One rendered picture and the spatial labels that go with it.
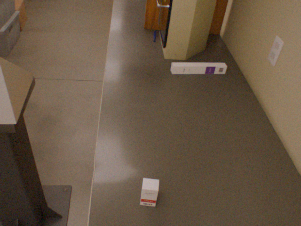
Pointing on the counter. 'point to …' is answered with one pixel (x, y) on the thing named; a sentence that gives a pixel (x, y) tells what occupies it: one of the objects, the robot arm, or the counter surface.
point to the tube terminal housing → (188, 28)
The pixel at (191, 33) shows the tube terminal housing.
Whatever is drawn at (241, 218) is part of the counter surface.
